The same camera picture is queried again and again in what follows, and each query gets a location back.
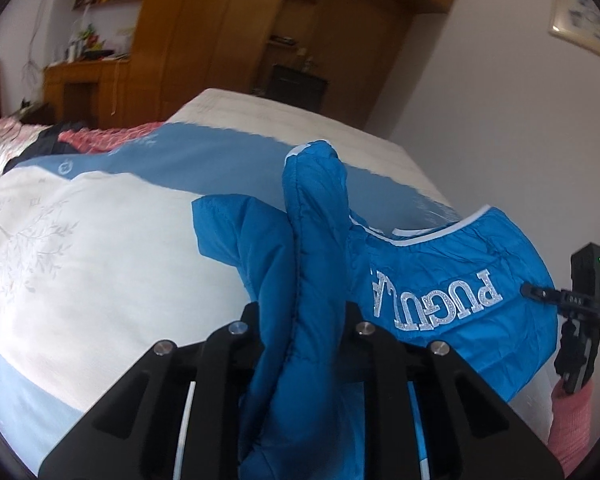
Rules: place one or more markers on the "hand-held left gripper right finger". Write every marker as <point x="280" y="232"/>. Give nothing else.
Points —
<point x="387" y="365"/>

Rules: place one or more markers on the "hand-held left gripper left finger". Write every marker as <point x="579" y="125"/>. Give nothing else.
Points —
<point x="220" y="365"/>

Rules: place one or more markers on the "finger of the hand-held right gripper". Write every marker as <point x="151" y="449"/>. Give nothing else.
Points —
<point x="540" y="292"/>

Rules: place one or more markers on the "blue puffer jacket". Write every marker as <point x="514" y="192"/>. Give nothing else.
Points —
<point x="320" y="240"/>

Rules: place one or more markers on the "person's right forearm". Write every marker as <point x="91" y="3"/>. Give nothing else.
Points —
<point x="572" y="430"/>

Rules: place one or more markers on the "bed with blue white cover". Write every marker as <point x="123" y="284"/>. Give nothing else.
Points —
<point x="105" y="270"/>

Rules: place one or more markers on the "pink floral quilt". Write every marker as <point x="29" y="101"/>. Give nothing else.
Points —
<point x="110" y="137"/>

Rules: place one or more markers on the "dark cloth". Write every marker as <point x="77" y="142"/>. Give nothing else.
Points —
<point x="50" y="145"/>

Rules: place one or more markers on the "wooden desk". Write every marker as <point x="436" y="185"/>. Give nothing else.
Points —
<point x="80" y="87"/>

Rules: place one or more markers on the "wooden wardrobe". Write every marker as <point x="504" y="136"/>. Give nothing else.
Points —
<point x="220" y="30"/>

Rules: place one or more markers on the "white bottles on desk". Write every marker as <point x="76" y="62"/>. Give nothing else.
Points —
<point x="72" y="51"/>

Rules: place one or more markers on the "framed wall picture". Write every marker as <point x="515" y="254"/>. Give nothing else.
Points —
<point x="587" y="15"/>

